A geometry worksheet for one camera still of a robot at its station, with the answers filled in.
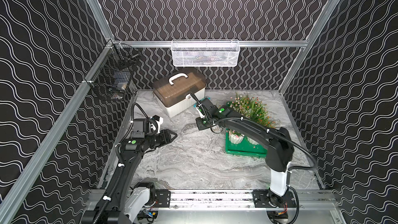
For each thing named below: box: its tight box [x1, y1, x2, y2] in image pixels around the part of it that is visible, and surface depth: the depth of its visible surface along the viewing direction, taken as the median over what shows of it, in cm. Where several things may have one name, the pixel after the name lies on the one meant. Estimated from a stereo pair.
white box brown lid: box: [153, 69, 207, 118], surface depth 100 cm
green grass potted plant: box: [240, 94, 276, 129], surface depth 95 cm
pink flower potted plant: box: [225, 95, 250, 118], surface depth 96 cm
